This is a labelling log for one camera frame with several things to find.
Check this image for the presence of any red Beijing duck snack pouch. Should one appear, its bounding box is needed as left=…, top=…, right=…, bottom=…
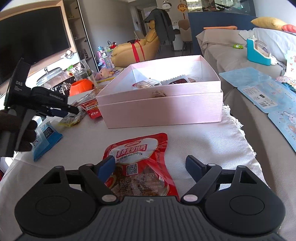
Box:
left=103, top=133, right=180, bottom=200

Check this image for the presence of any orange biscuit pack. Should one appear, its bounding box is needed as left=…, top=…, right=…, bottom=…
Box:
left=132, top=78, right=161, bottom=89

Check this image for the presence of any dark brown square snack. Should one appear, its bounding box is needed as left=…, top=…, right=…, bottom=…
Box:
left=161, top=75, right=196, bottom=85

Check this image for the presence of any dark gloved hand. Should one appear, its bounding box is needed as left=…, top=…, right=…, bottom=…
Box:
left=1, top=109, right=38, bottom=152

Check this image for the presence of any silver white snack packet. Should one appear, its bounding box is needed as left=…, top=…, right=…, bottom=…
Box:
left=59, top=111, right=86, bottom=127

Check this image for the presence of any glass jar with lid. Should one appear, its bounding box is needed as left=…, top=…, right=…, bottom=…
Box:
left=37, top=67, right=69, bottom=89

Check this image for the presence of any black Chinese text box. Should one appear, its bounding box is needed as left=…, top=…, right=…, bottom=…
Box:
left=50, top=76, right=76, bottom=96

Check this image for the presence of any blue white snack bag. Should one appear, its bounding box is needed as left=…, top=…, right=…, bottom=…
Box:
left=32, top=121, right=63, bottom=162

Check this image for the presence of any red orange snack packet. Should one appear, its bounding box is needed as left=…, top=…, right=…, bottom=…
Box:
left=80, top=99, right=101, bottom=119

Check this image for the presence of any orange pumpkin bowl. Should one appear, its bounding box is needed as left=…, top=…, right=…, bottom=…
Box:
left=69, top=79, right=94, bottom=96

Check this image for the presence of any white woven table cloth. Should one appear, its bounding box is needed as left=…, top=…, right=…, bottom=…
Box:
left=1, top=105, right=264, bottom=240

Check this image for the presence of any black television screen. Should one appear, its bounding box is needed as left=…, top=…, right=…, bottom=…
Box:
left=0, top=6, right=70, bottom=84

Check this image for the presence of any pink plush toy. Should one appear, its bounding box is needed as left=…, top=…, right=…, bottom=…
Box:
left=95, top=68, right=114, bottom=80

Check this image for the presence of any pink gift box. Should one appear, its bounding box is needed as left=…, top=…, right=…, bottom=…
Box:
left=96, top=55, right=223, bottom=128

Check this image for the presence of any yellow armchair with red ribbon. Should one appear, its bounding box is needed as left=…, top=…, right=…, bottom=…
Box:
left=111, top=20, right=160, bottom=68

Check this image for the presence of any blue cartoon packaging card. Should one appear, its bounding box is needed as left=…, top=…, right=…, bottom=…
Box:
left=219, top=67, right=295, bottom=149

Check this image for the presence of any grey covered sofa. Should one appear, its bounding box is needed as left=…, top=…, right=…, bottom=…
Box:
left=195, top=28, right=295, bottom=240

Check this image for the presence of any dark jacket on chair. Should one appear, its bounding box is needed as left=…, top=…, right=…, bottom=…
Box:
left=144, top=8, right=175, bottom=43

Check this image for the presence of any teal plastic toy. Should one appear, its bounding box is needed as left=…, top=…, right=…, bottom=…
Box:
left=246, top=36, right=278, bottom=66

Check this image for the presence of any yellow cushion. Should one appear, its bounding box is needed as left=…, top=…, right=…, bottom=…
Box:
left=251, top=16, right=287, bottom=31

